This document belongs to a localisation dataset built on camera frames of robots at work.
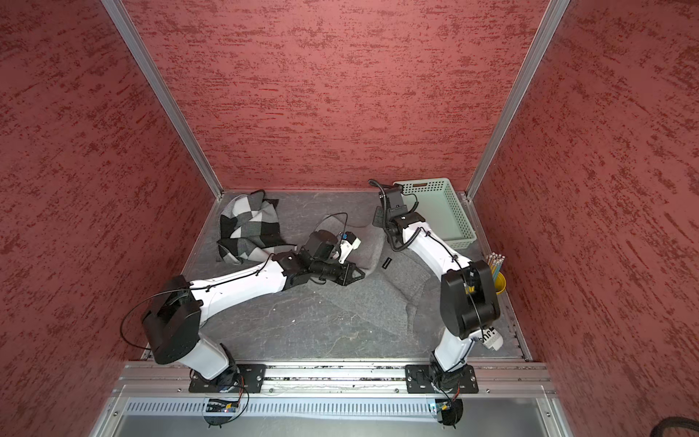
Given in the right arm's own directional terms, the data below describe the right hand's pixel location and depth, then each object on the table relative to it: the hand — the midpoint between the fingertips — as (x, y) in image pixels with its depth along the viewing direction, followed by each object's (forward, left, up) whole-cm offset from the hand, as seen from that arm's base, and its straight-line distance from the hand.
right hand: (383, 219), depth 92 cm
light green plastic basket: (+16, -27, -15) cm, 35 cm away
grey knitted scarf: (-16, -4, -16) cm, 23 cm away
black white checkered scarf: (+5, +51, -8) cm, 52 cm away
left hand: (-23, +8, 0) cm, 24 cm away
